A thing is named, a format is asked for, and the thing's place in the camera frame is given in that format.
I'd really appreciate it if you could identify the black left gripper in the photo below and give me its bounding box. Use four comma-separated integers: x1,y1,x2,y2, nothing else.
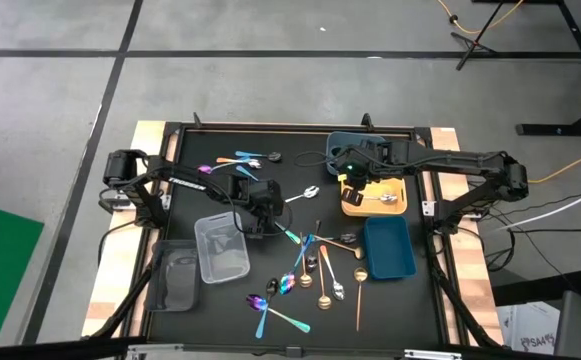
242,178,285,239

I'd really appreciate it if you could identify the silver spoon with gold handle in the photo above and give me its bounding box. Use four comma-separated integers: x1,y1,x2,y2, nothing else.
318,244,347,302

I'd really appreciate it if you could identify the yellow plastic bin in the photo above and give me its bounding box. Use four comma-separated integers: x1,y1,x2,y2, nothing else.
339,169,409,218

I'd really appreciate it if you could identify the clear plastic bin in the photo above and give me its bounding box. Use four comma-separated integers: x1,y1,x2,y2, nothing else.
193,210,252,285

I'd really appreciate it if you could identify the grey-blue plastic bin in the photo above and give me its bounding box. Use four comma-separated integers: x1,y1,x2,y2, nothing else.
325,130,389,177

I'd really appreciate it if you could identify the blue plastic bin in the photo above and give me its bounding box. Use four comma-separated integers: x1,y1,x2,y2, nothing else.
363,215,418,281

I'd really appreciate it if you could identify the smoked dark plastic bin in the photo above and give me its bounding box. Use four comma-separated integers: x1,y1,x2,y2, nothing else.
145,239,202,313

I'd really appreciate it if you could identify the wooden table side board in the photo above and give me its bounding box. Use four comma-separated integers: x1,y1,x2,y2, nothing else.
428,126,505,347
80,119,167,339

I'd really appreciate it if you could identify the black tripod stand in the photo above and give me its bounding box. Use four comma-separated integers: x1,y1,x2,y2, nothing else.
449,0,506,72

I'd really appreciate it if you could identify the white cardboard box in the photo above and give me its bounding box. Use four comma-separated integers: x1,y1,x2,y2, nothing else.
495,301,562,357

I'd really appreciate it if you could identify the green floor mat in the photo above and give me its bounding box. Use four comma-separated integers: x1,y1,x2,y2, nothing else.
0,199,46,350

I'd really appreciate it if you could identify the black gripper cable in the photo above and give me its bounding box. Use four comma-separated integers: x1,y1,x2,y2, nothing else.
294,149,344,169
219,189,294,237

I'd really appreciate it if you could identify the black aluminium table frame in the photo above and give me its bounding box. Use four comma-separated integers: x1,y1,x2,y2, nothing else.
82,112,504,360

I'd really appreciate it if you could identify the white floor cable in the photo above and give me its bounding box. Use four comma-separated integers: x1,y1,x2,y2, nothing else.
489,180,581,234

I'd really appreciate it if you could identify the yellow power cable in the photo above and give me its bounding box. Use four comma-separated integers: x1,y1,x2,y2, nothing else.
436,0,525,36
527,143,581,185

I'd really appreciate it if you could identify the black floor cable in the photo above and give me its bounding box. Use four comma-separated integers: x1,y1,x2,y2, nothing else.
479,189,581,274

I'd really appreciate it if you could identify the black desk frame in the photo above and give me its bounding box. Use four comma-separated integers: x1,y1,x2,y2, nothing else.
514,0,581,137

